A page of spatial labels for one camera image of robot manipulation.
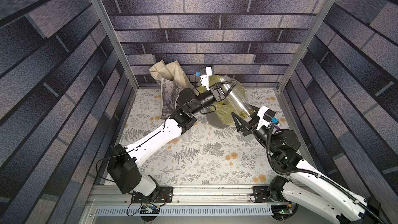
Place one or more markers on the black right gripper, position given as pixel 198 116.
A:
pixel 252 126

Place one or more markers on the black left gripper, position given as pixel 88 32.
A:
pixel 216 93

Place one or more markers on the yellow plastic trash bag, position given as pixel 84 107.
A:
pixel 224 108

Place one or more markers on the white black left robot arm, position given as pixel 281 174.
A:
pixel 125 161

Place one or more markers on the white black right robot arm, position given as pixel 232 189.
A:
pixel 297 181

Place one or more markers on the grey trash bin base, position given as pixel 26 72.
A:
pixel 214 121

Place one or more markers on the beige printed tote bag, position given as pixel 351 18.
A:
pixel 172 79

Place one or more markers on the green circuit board right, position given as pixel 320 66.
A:
pixel 283 210

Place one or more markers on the green circuit board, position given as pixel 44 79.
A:
pixel 283 210
pixel 146 210

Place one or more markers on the green circuit board left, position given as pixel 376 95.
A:
pixel 146 210

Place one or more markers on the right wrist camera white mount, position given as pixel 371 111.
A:
pixel 266 118

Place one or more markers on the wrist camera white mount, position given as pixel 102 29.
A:
pixel 204 75
pixel 266 118

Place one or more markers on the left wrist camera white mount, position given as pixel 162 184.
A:
pixel 204 75

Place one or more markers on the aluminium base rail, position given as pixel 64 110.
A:
pixel 184 200

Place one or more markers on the aluminium frame post right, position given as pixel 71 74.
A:
pixel 305 43

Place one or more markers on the aluminium frame post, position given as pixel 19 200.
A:
pixel 305 43
pixel 110 31

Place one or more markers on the aluminium frame post left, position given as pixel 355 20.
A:
pixel 110 31

